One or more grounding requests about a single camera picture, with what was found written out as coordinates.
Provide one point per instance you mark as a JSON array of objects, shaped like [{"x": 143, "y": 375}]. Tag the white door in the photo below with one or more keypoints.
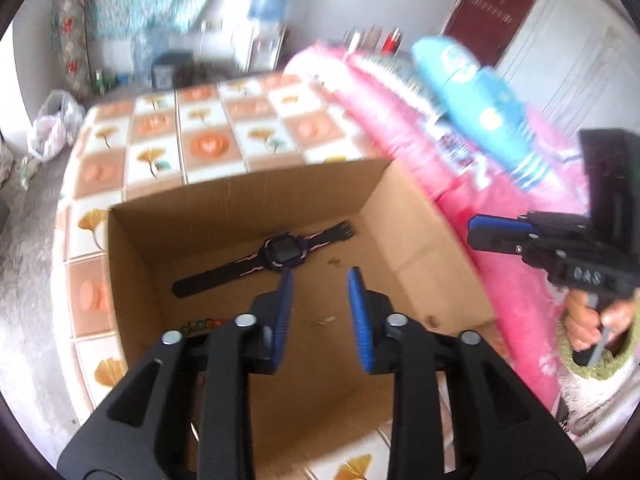
[{"x": 575, "y": 60}]

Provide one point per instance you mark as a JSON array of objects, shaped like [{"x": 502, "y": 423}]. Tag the person's right hand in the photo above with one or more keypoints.
[{"x": 577, "y": 325}]

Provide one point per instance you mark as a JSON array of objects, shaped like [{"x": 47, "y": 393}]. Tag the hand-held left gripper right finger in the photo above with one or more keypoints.
[{"x": 358, "y": 320}]

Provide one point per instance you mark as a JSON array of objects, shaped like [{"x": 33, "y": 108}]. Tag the brown cardboard box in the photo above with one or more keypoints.
[{"x": 410, "y": 270}]

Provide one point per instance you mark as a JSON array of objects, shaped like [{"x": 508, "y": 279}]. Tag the light blue cartoon pillow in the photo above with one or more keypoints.
[{"x": 480, "y": 105}]

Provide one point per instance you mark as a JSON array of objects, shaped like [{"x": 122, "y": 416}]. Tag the black wrist watch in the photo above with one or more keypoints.
[{"x": 277, "y": 252}]

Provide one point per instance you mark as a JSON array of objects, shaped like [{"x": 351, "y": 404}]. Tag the white plastic bag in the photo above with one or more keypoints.
[{"x": 52, "y": 125}]

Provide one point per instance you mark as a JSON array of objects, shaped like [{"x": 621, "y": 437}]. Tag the pink blanket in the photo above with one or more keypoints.
[{"x": 500, "y": 280}]

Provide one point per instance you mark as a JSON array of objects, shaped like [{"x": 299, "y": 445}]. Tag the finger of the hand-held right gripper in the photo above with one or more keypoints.
[
  {"x": 492, "y": 242},
  {"x": 500, "y": 224}
]

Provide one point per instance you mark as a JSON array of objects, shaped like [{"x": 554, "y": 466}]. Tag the white water dispenser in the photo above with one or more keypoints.
[{"x": 260, "y": 45}]

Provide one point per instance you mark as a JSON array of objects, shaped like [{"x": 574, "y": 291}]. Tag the leaf print tiled bedsheet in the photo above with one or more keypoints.
[{"x": 200, "y": 125}]

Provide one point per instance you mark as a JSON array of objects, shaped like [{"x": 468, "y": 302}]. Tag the dark storage bin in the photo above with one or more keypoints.
[{"x": 172, "y": 70}]

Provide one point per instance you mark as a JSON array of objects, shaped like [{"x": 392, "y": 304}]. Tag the dark red door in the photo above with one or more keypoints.
[{"x": 492, "y": 15}]

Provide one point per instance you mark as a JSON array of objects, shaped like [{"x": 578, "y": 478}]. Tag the long floral cushion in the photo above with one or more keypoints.
[{"x": 72, "y": 45}]

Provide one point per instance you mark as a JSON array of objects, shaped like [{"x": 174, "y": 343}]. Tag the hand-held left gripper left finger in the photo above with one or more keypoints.
[{"x": 281, "y": 322}]

